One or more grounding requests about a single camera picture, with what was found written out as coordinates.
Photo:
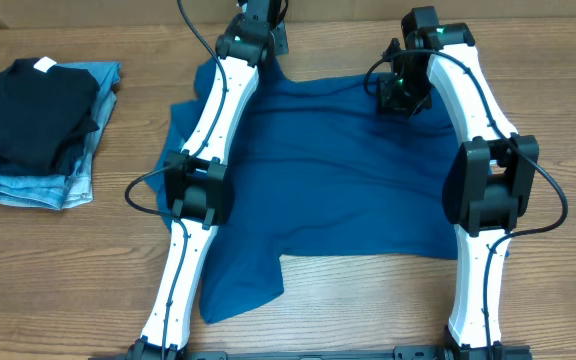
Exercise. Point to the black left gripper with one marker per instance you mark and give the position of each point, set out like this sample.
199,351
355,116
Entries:
278,38

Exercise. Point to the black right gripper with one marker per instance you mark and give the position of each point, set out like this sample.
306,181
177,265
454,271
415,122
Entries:
398,104

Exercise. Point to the blue polo shirt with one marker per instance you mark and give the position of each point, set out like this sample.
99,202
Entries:
318,171

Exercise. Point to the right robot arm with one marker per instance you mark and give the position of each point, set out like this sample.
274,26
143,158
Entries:
488,185

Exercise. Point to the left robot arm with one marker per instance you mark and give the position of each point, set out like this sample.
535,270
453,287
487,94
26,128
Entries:
198,194

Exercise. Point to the folded black shirt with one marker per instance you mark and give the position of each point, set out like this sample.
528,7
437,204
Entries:
39,109

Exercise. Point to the folded light blue jeans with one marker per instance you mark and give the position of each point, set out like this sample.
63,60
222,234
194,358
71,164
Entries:
58,192

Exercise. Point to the folded dark blue garment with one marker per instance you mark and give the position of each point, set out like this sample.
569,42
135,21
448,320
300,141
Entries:
63,162

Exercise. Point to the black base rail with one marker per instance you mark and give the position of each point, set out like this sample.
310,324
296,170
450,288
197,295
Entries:
415,352

